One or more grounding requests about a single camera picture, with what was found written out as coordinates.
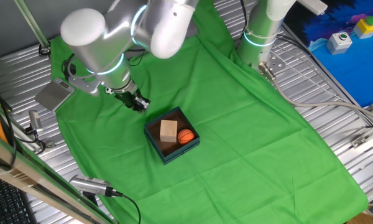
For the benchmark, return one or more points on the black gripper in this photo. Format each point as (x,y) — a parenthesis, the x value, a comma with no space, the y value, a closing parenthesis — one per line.
(127,98)

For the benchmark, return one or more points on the large wooden block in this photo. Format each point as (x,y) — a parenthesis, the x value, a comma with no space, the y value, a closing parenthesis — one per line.
(168,130)

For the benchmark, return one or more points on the small orange basketball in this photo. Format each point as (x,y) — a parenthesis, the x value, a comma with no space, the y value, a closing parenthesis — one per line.
(186,136)

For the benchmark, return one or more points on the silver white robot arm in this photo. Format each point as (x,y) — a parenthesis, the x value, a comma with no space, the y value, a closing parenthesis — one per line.
(96,46)

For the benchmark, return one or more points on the dark green gift box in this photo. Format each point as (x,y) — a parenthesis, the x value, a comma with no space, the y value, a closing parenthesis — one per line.
(164,149)

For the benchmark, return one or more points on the grey box green button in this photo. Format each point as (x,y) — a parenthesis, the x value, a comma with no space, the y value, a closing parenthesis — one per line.
(338,43)

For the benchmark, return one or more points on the yellow box green button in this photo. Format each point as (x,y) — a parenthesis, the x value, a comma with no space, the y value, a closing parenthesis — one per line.
(365,27)

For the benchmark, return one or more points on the silver digital scale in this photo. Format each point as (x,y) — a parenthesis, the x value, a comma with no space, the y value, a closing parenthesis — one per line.
(54,94)

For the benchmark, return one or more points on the green cloth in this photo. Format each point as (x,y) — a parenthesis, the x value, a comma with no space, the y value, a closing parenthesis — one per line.
(236,140)

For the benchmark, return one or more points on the black keyboard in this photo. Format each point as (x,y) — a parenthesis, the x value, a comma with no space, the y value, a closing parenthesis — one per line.
(6,202)

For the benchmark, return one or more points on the white power strip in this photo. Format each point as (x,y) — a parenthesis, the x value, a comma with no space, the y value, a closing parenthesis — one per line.
(314,6)

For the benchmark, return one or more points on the blue printed mat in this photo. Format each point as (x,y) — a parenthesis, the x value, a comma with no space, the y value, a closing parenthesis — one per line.
(354,65)

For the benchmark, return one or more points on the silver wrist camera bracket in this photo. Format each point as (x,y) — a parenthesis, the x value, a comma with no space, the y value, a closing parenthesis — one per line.
(85,84)

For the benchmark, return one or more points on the ribbed silver camera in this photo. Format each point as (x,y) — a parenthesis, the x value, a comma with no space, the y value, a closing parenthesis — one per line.
(90,185)

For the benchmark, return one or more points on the wooden table frame bar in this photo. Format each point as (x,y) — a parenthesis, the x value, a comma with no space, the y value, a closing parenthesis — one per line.
(34,183)

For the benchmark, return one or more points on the aluminium frame pole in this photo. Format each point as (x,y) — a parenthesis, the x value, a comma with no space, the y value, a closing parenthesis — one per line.
(32,25)

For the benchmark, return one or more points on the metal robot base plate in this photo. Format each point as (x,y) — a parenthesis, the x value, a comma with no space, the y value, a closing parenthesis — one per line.
(275,63)

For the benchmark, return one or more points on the aluminium profile bracket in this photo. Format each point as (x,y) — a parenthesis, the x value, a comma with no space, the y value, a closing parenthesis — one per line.
(368,135)

